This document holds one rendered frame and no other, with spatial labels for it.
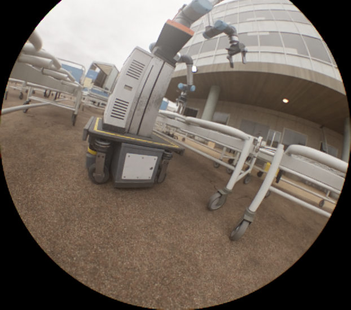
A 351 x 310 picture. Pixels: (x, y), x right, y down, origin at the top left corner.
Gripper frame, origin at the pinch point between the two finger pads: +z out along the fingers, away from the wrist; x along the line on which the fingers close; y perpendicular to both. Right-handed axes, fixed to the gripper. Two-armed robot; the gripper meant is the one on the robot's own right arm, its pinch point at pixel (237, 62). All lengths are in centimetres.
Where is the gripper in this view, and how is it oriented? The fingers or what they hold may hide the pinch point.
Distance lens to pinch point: 83.3
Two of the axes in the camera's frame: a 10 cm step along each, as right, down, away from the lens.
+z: 0.4, 9.6, 2.8
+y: -9.8, 0.9, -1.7
